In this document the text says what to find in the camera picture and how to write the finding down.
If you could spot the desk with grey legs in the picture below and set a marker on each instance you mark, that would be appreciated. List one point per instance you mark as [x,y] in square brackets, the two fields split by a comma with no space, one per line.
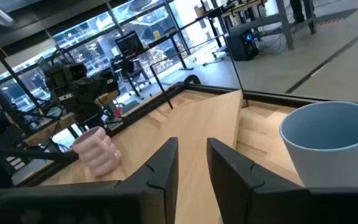
[286,28]

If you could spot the pink ribbed mug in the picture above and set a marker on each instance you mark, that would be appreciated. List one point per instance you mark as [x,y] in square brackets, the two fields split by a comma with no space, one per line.
[95,152]

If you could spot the black computer tower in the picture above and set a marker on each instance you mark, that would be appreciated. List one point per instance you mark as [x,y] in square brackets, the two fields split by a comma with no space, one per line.
[239,46]

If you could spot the wooden workbench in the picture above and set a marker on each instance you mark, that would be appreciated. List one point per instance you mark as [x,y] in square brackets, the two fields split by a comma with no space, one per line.
[47,132]

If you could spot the light blue cup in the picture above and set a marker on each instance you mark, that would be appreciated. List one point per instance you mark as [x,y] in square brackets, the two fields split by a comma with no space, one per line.
[328,169]

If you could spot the person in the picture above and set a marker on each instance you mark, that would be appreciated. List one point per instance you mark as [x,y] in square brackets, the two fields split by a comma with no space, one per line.
[297,11]

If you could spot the black metal table frame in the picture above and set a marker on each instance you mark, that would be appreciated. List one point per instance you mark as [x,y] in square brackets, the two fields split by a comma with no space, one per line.
[259,95]

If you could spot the black computer monitor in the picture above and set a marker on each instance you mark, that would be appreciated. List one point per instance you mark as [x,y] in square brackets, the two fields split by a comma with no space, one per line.
[129,43]

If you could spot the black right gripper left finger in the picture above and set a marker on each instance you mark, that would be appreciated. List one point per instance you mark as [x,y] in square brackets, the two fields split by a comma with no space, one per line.
[154,199]

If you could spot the small red object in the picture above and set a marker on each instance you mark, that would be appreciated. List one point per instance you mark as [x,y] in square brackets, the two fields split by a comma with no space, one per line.
[119,111]

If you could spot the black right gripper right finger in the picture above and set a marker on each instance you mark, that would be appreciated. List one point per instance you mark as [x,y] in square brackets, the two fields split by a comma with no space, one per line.
[259,202]

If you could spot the black standing desk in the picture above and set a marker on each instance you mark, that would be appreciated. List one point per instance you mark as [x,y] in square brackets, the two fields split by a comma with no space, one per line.
[177,51]

